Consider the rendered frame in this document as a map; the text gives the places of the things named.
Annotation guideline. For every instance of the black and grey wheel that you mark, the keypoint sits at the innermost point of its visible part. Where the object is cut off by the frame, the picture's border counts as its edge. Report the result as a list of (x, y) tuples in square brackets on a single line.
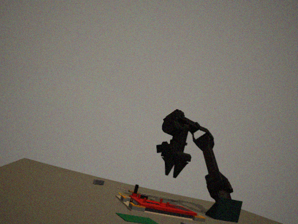
[(143, 196)]

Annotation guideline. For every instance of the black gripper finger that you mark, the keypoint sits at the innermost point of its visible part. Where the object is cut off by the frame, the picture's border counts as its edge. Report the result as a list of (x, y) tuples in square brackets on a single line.
[(179, 166), (169, 163)]

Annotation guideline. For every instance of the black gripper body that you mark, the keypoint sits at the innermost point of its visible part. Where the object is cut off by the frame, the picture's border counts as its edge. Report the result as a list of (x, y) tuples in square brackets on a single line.
[(178, 153)]

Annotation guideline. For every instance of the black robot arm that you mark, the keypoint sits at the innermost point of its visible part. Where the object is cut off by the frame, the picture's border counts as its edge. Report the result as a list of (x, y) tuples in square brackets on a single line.
[(177, 125)]

